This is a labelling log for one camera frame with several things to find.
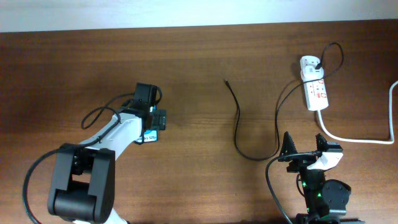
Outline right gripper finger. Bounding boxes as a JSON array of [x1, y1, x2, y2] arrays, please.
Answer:
[[316, 133, 328, 152], [279, 131, 297, 156]]

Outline blue Samsung Galaxy smartphone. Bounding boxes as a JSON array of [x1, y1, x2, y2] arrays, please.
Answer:
[[134, 106, 159, 145]]

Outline black USB charging cable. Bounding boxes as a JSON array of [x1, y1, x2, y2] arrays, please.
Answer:
[[223, 42, 345, 162]]

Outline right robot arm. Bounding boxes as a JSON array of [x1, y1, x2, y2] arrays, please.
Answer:
[[278, 132, 363, 224]]

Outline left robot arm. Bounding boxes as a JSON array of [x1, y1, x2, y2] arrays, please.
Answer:
[[47, 83, 166, 223]]

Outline white USB charger plug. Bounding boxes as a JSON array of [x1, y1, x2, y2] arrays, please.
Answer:
[[300, 60, 324, 82]]

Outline white power strip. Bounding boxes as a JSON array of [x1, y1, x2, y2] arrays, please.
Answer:
[[300, 55, 328, 111]]

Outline right camera black cable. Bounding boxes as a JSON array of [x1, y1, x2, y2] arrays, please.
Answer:
[[265, 150, 322, 224]]

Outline camera black cable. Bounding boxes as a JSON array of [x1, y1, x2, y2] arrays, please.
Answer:
[[265, 150, 322, 224], [22, 86, 163, 224]]

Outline white power strip cord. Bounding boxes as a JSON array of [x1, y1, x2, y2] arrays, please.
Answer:
[[316, 80, 398, 145]]

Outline left camera black cable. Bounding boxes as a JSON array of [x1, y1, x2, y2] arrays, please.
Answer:
[[22, 86, 163, 224]]

